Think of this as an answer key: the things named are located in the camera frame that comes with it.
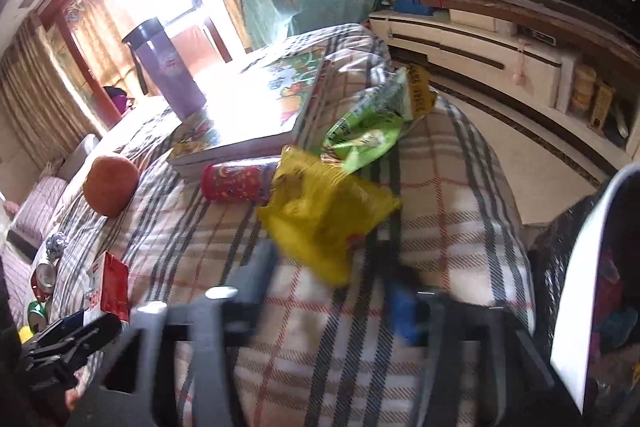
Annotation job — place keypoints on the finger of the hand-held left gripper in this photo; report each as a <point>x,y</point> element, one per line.
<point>70,342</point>

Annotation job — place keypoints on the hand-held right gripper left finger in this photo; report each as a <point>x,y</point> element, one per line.
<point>250,282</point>

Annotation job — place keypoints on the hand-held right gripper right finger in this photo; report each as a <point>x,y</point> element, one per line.
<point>405,317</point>

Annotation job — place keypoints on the small red packet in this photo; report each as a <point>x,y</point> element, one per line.
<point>112,287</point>

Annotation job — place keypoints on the yellow snack packet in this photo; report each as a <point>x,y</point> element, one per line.
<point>320,212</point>

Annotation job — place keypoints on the white bin with black bag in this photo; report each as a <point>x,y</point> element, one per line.
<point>575,307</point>

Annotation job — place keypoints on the green can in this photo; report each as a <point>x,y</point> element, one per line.
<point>37,316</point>

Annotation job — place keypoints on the red and silver can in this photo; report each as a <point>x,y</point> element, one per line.
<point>44,277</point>

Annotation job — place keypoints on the red snack can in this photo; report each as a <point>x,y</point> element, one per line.
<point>235,181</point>

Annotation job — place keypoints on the striped sofa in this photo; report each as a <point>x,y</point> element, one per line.
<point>40,202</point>

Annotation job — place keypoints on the orange fruit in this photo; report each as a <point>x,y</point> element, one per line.
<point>110,186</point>

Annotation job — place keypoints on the colourful puzzle box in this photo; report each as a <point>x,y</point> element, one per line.
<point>250,107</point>

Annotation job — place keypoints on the green snack packet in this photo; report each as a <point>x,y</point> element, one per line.
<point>370,132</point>

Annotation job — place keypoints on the purple water bottle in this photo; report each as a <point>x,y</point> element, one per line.
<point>170,72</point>

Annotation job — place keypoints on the white and wood television stand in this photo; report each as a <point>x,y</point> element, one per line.
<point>475,52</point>

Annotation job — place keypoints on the light blue covered chair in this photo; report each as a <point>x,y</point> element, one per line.
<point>310,2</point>

